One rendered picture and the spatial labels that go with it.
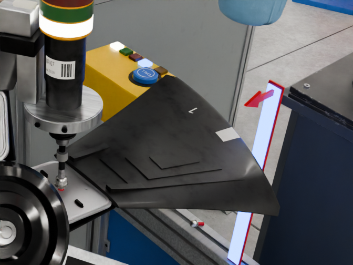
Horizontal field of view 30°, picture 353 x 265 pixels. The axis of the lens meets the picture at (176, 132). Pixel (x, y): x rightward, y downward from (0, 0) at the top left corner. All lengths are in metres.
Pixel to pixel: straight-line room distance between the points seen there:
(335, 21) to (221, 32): 2.28
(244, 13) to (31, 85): 0.26
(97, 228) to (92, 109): 0.75
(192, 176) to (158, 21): 1.09
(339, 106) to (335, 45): 2.71
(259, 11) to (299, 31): 3.26
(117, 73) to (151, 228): 0.29
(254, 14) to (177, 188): 0.20
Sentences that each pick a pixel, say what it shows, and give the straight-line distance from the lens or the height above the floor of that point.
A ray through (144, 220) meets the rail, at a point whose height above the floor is 0.81.
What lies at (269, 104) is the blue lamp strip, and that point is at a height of 1.16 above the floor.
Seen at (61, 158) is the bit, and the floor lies 1.23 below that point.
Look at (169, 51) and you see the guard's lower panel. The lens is 1.86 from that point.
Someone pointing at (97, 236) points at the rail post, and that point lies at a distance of 1.34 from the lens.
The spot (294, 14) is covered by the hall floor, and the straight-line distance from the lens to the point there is 4.20.
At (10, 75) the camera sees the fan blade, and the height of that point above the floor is 1.30.
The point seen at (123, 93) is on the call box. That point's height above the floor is 1.06.
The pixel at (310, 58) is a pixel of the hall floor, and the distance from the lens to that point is 3.70.
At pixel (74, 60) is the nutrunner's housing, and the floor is 1.34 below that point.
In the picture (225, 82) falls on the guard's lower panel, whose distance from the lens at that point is 2.15.
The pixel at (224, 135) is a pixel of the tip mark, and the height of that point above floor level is 1.16.
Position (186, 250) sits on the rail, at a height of 0.82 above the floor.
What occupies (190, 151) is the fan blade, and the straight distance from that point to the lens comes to 0.75.
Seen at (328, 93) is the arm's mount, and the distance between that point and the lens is 1.24.
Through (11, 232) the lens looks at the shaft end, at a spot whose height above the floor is 1.22.
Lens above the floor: 1.61
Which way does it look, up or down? 34 degrees down
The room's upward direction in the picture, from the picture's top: 8 degrees clockwise
